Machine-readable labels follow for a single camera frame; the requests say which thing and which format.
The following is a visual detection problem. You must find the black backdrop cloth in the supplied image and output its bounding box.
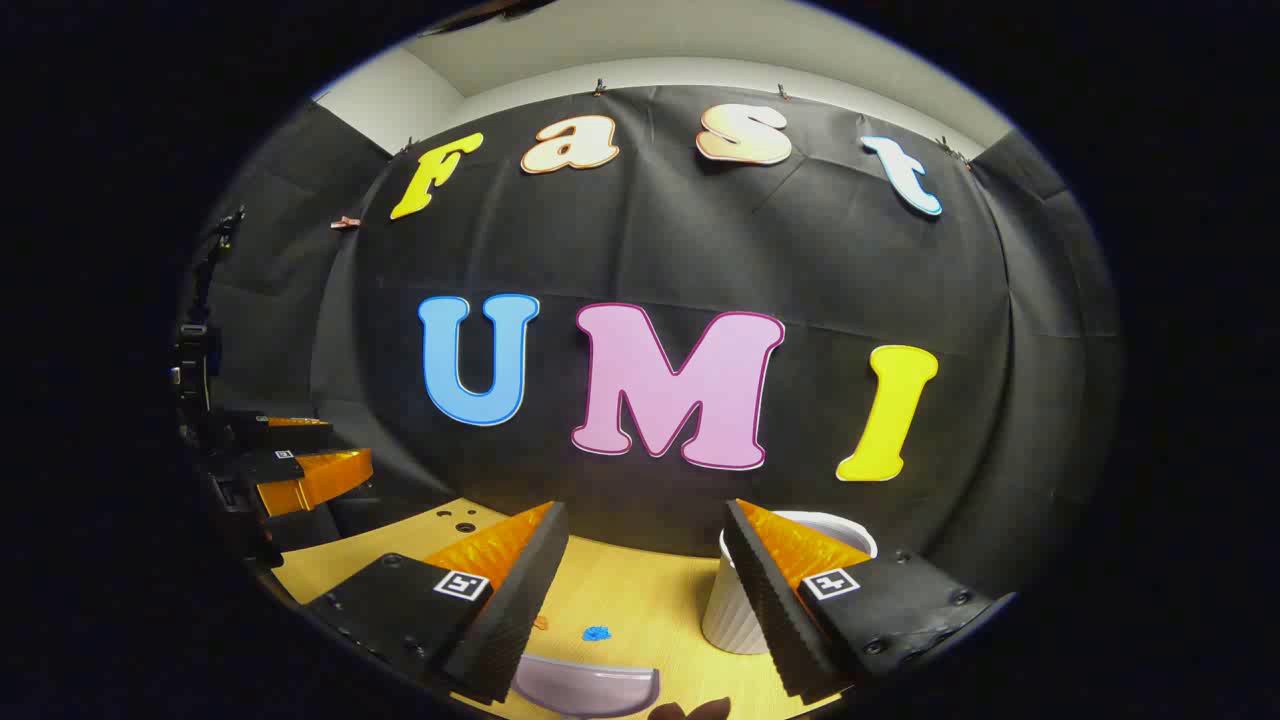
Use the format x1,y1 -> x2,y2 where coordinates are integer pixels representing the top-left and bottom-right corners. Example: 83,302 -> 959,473
195,85 -> 1126,601

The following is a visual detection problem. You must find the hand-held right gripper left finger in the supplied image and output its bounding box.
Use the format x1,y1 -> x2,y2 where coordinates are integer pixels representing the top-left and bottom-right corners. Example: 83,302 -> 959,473
305,500 -> 571,706

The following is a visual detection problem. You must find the lilac plastic dustpan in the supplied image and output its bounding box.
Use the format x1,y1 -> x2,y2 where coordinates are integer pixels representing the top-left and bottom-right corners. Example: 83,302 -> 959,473
513,654 -> 661,719

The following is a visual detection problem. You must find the white ribbed garbage bin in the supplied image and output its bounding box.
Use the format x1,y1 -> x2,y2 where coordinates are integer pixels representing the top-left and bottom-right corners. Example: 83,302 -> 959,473
700,510 -> 879,656

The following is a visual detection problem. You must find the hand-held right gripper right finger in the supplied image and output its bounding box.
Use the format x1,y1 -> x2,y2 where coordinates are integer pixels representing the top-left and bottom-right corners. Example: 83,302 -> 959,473
720,498 -> 1018,701

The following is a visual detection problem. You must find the yellow wooden desktop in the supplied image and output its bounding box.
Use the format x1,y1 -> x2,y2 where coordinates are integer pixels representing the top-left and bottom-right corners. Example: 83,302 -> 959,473
270,498 -> 851,720

